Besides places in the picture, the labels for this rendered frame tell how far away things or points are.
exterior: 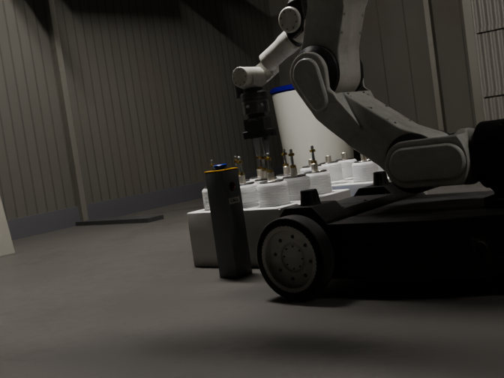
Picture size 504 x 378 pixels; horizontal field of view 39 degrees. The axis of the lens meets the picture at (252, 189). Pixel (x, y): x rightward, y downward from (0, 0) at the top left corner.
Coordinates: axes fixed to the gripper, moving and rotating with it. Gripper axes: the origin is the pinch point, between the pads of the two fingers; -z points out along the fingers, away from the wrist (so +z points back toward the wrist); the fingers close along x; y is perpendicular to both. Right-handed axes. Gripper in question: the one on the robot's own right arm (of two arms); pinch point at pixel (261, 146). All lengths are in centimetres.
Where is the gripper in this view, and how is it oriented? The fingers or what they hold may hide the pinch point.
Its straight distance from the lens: 234.3
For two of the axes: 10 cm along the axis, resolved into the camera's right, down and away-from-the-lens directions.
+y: -5.7, 1.4, -8.1
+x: -8.1, 0.8, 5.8
